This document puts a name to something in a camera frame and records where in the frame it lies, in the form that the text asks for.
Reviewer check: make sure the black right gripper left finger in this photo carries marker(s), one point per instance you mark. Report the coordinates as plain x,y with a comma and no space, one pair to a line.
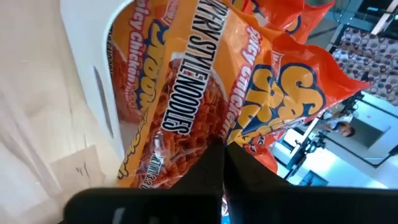
202,174

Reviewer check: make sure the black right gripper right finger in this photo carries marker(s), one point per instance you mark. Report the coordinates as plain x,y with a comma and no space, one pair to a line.
248,186

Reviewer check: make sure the red Saucy Noodles pack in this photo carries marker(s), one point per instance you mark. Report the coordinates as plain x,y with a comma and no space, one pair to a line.
199,93
133,46
280,12

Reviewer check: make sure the person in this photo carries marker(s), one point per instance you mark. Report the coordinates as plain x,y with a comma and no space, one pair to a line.
345,129

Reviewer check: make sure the white plastic bin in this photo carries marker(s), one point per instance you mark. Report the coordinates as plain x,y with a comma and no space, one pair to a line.
84,46

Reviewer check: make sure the circle patterned cloth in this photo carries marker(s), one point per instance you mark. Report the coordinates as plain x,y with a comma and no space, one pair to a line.
370,56

